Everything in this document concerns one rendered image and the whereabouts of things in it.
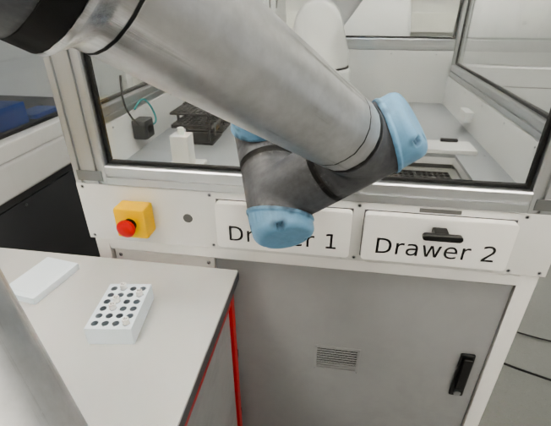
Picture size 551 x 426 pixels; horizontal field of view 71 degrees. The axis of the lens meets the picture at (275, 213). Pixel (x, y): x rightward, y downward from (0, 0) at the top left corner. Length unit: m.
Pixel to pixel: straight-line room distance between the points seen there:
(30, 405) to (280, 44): 0.22
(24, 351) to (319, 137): 0.23
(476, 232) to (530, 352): 1.24
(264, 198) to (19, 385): 0.31
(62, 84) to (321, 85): 0.69
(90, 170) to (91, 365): 0.41
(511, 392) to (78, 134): 1.69
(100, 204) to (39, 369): 0.77
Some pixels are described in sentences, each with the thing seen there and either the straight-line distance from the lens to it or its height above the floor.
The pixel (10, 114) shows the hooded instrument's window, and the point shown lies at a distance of 1.37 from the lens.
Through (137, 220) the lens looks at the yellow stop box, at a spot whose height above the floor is 0.89.
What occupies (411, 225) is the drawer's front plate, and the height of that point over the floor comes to 0.91.
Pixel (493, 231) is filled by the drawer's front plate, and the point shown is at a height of 0.91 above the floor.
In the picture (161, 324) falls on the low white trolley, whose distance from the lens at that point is 0.80.
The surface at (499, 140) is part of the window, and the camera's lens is 0.83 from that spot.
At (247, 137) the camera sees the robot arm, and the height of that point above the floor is 1.16.
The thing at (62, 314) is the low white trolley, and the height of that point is 0.76.
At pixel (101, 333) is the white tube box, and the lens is 0.78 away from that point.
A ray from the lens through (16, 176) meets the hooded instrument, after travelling 1.35.
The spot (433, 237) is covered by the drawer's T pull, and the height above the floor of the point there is 0.91.
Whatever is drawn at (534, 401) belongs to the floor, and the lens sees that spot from 1.87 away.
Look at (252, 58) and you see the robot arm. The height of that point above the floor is 1.28.
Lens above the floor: 1.31
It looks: 29 degrees down
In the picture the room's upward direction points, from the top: straight up
